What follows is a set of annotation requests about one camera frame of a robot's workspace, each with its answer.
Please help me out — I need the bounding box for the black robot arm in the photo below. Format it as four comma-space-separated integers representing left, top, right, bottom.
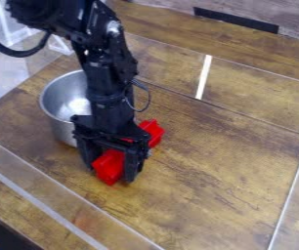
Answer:
6, 0, 149, 183

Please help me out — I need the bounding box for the red rectangular block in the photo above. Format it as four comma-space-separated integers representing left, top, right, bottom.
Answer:
90, 119, 165, 186

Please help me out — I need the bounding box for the black cable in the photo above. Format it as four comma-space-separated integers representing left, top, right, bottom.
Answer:
0, 19, 53, 59

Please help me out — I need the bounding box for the black strip on table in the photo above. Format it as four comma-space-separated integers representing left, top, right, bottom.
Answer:
193, 7, 278, 34

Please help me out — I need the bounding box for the clear acrylic stand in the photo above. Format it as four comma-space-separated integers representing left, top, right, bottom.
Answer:
47, 35, 74, 56

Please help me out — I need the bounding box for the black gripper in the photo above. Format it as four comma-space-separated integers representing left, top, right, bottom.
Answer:
70, 97, 149, 183

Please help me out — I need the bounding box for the clear acrylic front panel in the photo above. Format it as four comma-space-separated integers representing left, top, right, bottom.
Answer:
0, 145, 163, 250

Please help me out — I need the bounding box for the silver metal pot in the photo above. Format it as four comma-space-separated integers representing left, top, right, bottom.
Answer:
38, 70, 90, 147

